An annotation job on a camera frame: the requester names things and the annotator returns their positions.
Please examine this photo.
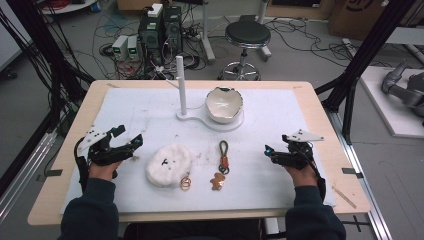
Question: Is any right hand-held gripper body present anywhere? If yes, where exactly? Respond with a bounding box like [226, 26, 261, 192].
[271, 129, 325, 170]

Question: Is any white table leg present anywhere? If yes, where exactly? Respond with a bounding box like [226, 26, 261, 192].
[257, 0, 273, 62]
[199, 0, 217, 65]

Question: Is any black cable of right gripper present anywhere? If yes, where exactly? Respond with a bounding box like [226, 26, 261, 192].
[299, 143, 328, 202]

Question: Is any thin wooden stick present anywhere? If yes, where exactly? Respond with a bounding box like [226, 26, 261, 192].
[331, 185, 358, 210]

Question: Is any person's left hand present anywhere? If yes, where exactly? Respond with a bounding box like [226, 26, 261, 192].
[87, 160, 123, 182]

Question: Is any white eggshell-shaped bowl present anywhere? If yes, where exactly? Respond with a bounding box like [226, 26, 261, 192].
[205, 86, 245, 125]

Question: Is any black computer tower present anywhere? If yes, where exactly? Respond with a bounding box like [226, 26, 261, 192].
[137, 3, 165, 66]
[162, 4, 184, 56]

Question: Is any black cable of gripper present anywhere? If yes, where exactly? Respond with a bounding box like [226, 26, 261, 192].
[299, 143, 328, 202]
[73, 135, 91, 195]

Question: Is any white fluffy plush keychain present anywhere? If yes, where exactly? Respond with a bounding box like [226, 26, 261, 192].
[145, 143, 194, 192]

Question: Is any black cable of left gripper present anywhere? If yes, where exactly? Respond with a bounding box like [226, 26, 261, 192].
[73, 135, 91, 195]

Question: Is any cardboard box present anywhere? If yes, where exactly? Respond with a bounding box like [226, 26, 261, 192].
[327, 0, 404, 42]

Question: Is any person's right hand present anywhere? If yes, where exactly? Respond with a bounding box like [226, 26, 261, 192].
[283, 165, 319, 189]

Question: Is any brown bear strap keychain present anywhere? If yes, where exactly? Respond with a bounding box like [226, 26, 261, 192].
[209, 139, 231, 192]

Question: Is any aluminium rail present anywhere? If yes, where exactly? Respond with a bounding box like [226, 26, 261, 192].
[325, 109, 395, 240]
[0, 130, 58, 224]

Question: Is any black round stool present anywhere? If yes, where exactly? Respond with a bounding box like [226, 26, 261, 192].
[217, 19, 272, 82]

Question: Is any white table mat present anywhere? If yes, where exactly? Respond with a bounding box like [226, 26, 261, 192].
[59, 87, 337, 215]

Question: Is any white floor board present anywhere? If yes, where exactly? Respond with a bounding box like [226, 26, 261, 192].
[359, 65, 424, 140]

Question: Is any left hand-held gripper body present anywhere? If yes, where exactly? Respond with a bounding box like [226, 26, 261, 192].
[78, 125, 135, 166]

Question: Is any grey power supply unit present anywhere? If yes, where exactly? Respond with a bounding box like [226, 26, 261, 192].
[111, 34, 130, 62]
[126, 35, 141, 62]

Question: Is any black metal frame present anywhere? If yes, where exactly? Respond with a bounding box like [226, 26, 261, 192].
[314, 0, 418, 145]
[0, 0, 96, 198]

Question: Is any white stand with pole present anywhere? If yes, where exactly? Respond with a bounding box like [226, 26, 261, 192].
[175, 55, 245, 133]

